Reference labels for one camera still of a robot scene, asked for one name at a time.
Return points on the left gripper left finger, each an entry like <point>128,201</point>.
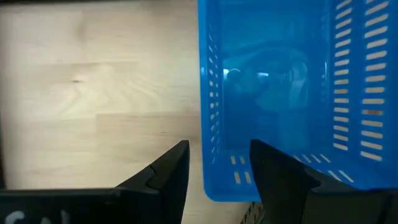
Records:
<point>168,186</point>

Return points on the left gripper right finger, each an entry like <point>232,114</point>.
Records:
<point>280,186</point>

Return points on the blue slotted plastic basket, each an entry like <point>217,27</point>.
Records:
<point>273,93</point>

